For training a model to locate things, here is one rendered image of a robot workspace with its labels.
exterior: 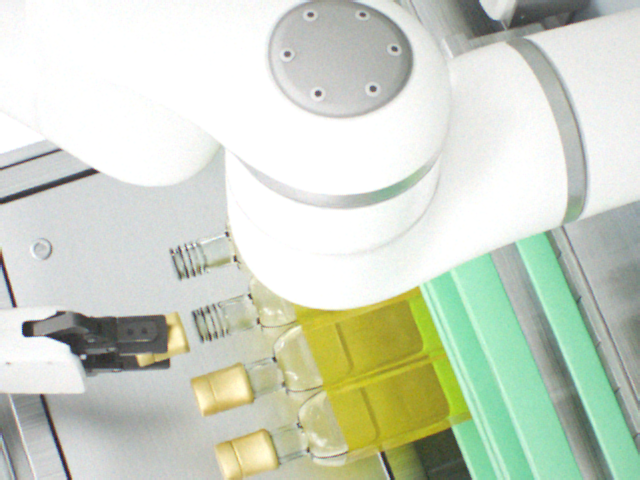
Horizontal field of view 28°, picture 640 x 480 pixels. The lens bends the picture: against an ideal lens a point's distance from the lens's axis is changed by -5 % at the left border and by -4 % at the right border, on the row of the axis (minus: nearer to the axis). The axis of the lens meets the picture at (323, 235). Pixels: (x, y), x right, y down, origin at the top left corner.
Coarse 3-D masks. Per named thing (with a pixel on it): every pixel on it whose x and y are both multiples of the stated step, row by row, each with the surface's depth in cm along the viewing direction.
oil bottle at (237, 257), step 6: (228, 222) 111; (228, 228) 111; (228, 234) 111; (228, 240) 111; (234, 240) 111; (234, 246) 111; (234, 252) 111; (234, 258) 111; (240, 258) 111; (234, 264) 112; (240, 264) 111; (246, 264) 111; (240, 270) 112; (246, 270) 112
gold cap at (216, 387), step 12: (216, 372) 107; (228, 372) 106; (240, 372) 106; (192, 384) 106; (204, 384) 106; (216, 384) 106; (228, 384) 106; (240, 384) 106; (204, 396) 105; (216, 396) 105; (228, 396) 106; (240, 396) 106; (252, 396) 106; (204, 408) 105; (216, 408) 106; (228, 408) 106
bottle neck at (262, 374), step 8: (264, 360) 107; (272, 360) 107; (248, 368) 107; (256, 368) 107; (264, 368) 107; (272, 368) 107; (248, 376) 106; (256, 376) 106; (264, 376) 107; (272, 376) 107; (256, 384) 106; (264, 384) 107; (272, 384) 107; (280, 384) 107; (256, 392) 107; (264, 392) 107
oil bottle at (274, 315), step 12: (252, 276) 110; (252, 288) 109; (264, 288) 109; (252, 300) 109; (264, 300) 108; (276, 300) 108; (288, 300) 108; (264, 312) 108; (276, 312) 108; (288, 312) 108; (300, 312) 108; (312, 312) 108; (324, 312) 109; (264, 324) 109; (276, 324) 108; (288, 324) 108; (276, 336) 111
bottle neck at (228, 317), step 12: (228, 300) 110; (240, 300) 109; (192, 312) 109; (204, 312) 109; (216, 312) 109; (228, 312) 109; (240, 312) 109; (252, 312) 109; (204, 324) 108; (216, 324) 108; (228, 324) 109; (240, 324) 109; (252, 324) 109; (204, 336) 108; (216, 336) 109
